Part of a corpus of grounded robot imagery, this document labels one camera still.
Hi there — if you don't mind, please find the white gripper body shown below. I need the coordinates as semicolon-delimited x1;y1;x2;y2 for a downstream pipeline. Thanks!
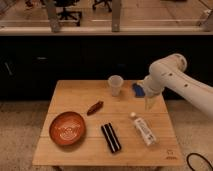
143;75;164;97

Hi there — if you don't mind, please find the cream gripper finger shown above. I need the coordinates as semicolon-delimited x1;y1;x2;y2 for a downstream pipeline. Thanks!
145;97;156;110

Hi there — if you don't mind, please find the translucent white cup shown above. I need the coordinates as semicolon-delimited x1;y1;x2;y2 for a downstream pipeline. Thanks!
107;75;124;96

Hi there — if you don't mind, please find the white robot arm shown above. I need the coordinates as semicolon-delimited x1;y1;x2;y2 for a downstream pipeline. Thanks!
143;53;213;119

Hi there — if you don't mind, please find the orange ceramic bowl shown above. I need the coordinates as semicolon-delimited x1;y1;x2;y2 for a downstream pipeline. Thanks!
49;111;86;146

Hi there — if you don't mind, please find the blue sponge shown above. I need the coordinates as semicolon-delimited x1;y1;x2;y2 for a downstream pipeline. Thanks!
132;83;145;98

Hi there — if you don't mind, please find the clear plastic bottle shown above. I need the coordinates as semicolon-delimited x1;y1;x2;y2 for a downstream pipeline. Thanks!
130;112;157;146

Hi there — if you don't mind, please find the brown oblong object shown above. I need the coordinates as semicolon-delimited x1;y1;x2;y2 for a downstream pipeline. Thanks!
87;101;104;115

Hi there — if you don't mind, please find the black striped case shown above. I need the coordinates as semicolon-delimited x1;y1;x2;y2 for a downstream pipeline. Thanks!
101;123;122;153

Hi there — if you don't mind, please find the wooden table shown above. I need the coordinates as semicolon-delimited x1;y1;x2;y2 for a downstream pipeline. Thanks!
33;80;183;166

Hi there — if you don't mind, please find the black office chair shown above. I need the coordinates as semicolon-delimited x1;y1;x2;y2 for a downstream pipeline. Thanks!
53;0;83;27
92;0;113;13

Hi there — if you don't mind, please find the black cable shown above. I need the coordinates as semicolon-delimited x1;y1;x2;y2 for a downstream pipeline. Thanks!
185;152;213;171

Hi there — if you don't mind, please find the grey metal post right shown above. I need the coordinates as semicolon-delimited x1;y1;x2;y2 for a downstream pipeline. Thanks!
197;9;213;32

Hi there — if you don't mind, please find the grey metal post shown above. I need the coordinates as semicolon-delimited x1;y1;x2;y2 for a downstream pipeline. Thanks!
197;9;213;32
44;0;60;33
112;0;121;32

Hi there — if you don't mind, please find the grey metal post middle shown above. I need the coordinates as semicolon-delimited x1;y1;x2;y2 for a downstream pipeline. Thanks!
112;0;121;32

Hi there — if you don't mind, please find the grey metal post left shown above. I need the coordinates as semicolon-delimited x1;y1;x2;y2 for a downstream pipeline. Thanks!
44;0;60;33

